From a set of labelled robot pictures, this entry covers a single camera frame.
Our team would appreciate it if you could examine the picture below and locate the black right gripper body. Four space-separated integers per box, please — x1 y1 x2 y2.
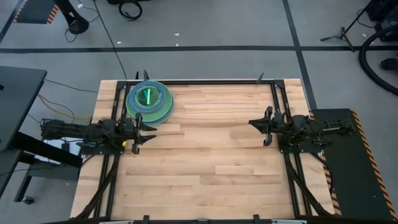
263 106 290 147

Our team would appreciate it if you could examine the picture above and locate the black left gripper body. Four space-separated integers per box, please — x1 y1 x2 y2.
117 112 143 155

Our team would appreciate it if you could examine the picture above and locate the green plastic plate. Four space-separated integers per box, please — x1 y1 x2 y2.
125 81 174 125

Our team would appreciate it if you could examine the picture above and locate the small transparent teal plate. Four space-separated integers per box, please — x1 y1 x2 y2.
134 84 165 110

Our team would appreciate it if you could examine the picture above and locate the small transparent green plate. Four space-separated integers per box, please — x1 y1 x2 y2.
136 86 163 107

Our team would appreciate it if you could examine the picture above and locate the blue plastic plate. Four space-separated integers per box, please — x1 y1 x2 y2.
128 81 167 113

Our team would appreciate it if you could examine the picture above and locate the large hazard-striped black mat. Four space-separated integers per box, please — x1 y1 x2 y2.
310 108 398 222

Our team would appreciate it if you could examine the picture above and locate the black tripod stand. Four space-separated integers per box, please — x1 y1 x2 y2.
320 0 374 53

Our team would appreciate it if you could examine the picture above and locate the dark grey desk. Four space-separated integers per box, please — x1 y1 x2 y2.
0 65 83 205

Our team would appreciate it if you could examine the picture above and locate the black curved stand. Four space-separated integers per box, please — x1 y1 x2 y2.
54 0 90 35

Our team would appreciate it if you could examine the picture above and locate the black caster foot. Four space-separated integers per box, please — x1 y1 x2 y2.
381 57 398 71

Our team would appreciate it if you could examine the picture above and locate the small hazard-striped black mat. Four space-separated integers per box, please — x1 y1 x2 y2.
14 0 60 25

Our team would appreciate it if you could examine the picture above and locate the black equipment case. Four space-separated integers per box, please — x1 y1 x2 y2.
365 0 398 43

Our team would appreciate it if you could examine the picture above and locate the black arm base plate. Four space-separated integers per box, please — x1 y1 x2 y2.
79 141 125 156
277 136 323 154

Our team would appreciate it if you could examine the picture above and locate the black aluminium table frame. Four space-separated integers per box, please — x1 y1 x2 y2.
74 79 335 220

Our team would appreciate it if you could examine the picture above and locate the yellow floor cable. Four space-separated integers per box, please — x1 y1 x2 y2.
37 94 94 121

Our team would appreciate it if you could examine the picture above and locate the grey floor cable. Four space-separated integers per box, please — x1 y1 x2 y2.
43 78 99 94

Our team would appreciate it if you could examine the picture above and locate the long black floor cable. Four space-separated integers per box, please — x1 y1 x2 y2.
92 0 129 80

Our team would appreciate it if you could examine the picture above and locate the thick black hose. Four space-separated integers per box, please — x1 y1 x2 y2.
358 24 398 96

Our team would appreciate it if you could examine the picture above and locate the coiled black cable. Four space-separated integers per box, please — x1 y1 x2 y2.
118 0 144 22

